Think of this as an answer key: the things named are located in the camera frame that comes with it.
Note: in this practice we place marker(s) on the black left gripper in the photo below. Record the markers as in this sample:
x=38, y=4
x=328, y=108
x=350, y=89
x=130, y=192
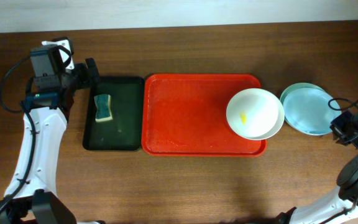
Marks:
x=91, y=72

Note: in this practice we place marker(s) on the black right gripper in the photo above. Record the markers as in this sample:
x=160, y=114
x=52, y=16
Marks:
x=350, y=122

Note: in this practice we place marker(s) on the green yellow sponge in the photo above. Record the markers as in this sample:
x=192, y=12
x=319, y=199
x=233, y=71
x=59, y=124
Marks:
x=103, y=108

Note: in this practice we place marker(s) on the light blue plate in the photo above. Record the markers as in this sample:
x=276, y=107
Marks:
x=307, y=110

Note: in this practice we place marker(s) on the light green plate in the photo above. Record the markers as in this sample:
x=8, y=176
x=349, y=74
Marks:
x=296, y=86

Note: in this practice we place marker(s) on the white plate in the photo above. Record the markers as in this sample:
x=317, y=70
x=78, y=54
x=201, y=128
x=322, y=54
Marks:
x=255, y=114

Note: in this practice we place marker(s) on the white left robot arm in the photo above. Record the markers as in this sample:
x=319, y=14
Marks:
x=46, y=109

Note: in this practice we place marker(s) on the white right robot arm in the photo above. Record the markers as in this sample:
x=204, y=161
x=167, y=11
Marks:
x=341, y=204

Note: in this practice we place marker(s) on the black plastic tray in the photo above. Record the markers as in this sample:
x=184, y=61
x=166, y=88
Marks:
x=123, y=132

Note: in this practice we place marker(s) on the red plastic tray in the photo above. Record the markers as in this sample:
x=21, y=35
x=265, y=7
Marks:
x=185, y=115

